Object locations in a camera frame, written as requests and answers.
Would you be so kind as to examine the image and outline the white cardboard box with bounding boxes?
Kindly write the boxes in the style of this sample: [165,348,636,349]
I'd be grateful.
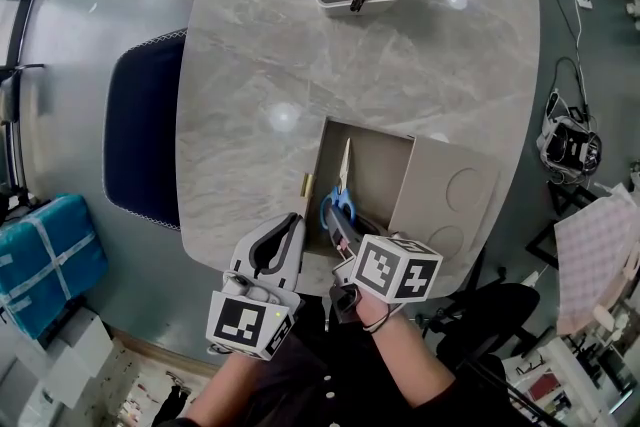
[13,307,117,416]

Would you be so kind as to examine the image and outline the pile of electronic equipment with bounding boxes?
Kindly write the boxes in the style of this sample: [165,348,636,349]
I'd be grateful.
[536,88,605,177]

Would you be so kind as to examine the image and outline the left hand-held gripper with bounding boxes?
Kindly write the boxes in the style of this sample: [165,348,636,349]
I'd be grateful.
[205,212,308,361]

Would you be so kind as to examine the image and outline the black wrist band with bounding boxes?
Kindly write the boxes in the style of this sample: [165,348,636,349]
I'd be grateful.
[361,303,404,332]

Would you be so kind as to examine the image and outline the teal wrapped package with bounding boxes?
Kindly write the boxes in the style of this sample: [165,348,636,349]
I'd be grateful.
[0,193,110,341]

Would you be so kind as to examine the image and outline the black cable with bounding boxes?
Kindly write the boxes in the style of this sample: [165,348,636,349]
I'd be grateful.
[553,56,597,119]

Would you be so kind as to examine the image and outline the black window frame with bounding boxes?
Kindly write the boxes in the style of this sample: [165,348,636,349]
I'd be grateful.
[0,0,49,196]

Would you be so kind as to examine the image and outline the person's right forearm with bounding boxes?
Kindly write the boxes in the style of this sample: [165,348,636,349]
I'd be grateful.
[355,287,457,410]

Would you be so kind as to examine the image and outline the person's left forearm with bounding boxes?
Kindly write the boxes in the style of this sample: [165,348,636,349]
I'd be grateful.
[199,350,289,416]

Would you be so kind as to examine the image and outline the dark blue office chair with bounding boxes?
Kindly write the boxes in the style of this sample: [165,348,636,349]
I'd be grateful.
[101,28,189,233]

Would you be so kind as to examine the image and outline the person's black buttoned shirt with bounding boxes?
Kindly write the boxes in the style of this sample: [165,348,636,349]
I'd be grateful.
[174,287,509,427]

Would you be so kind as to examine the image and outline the blue-handled scissors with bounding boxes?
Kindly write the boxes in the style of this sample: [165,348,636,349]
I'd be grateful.
[319,138,358,232]

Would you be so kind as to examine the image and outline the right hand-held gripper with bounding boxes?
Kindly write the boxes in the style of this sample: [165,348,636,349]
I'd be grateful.
[325,207,445,325]

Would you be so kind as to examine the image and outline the white power cable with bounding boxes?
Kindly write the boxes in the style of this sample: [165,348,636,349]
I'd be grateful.
[524,0,609,81]

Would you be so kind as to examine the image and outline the pink checkered sheet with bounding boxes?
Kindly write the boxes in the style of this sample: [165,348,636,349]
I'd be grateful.
[552,183,640,337]

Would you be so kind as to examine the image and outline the black chair base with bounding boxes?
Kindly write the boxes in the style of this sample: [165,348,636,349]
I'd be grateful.
[413,259,542,361]

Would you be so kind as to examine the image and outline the black metal frame stand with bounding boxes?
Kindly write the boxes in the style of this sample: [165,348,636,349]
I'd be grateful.
[524,178,602,269]

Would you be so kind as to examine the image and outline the grey open box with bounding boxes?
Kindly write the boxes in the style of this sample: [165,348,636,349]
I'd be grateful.
[303,116,502,262]

